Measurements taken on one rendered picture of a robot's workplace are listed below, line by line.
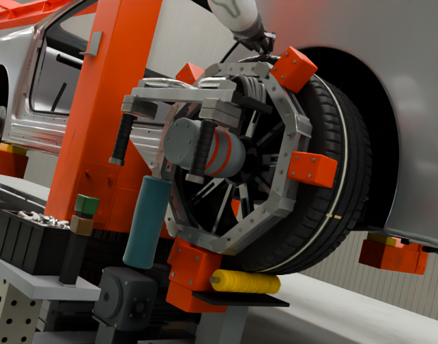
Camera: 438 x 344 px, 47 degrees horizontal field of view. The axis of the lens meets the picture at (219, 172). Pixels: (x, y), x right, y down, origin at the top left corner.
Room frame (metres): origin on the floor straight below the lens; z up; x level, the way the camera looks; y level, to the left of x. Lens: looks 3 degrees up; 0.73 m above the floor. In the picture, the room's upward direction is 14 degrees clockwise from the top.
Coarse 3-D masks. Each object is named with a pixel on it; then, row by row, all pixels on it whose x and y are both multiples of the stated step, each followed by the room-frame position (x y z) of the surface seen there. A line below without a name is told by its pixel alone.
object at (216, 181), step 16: (256, 112) 1.51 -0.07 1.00; (256, 128) 1.50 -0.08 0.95; (272, 128) 1.45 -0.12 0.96; (256, 144) 1.49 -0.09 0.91; (272, 160) 1.44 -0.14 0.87; (208, 176) 1.76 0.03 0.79; (240, 176) 1.56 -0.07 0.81; (256, 176) 1.46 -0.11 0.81; (192, 192) 1.68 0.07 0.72; (208, 192) 1.59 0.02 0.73; (224, 192) 1.80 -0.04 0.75; (240, 192) 1.50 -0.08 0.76; (192, 208) 1.63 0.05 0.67; (208, 208) 1.70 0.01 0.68; (224, 208) 1.54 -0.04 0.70; (208, 224) 1.61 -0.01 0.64; (224, 224) 1.69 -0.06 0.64
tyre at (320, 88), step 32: (320, 96) 1.33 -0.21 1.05; (320, 128) 1.31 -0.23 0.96; (352, 128) 1.38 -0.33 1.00; (352, 160) 1.35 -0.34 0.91; (320, 192) 1.28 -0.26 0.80; (352, 192) 1.37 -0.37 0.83; (192, 224) 1.60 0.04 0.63; (288, 224) 1.33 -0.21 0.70; (320, 224) 1.33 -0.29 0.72; (352, 224) 1.43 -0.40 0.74; (224, 256) 1.47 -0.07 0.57; (256, 256) 1.39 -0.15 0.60; (288, 256) 1.39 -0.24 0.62; (320, 256) 1.46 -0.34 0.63
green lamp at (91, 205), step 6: (78, 198) 1.16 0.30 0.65; (84, 198) 1.14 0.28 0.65; (90, 198) 1.15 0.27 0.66; (96, 198) 1.16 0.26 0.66; (78, 204) 1.16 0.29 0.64; (84, 204) 1.14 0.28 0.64; (90, 204) 1.15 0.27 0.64; (96, 204) 1.16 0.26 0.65; (78, 210) 1.15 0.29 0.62; (84, 210) 1.14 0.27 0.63; (90, 210) 1.16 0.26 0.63; (96, 210) 1.17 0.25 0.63
